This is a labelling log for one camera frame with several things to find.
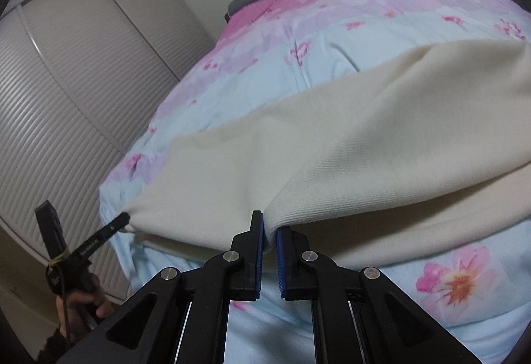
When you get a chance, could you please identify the pink floral blanket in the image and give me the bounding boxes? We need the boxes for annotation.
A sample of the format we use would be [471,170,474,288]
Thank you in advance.
[99,0,531,364]

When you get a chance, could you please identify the white louvered wardrobe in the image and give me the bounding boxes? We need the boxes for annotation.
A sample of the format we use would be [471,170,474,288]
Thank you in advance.
[0,0,215,302]

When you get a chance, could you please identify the cream knit pants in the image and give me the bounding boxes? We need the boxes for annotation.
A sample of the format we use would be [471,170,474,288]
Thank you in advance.
[124,41,531,270]

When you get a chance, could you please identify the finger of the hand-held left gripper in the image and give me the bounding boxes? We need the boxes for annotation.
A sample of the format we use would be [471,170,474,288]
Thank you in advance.
[77,212,132,261]

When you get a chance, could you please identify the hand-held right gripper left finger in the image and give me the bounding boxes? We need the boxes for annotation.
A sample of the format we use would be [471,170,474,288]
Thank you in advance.
[54,211,265,364]

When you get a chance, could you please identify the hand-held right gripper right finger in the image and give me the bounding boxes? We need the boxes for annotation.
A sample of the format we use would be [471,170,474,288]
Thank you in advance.
[276,225,484,364]

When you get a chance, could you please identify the person's left hand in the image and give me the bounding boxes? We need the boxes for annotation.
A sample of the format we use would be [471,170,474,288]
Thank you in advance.
[61,273,115,344]

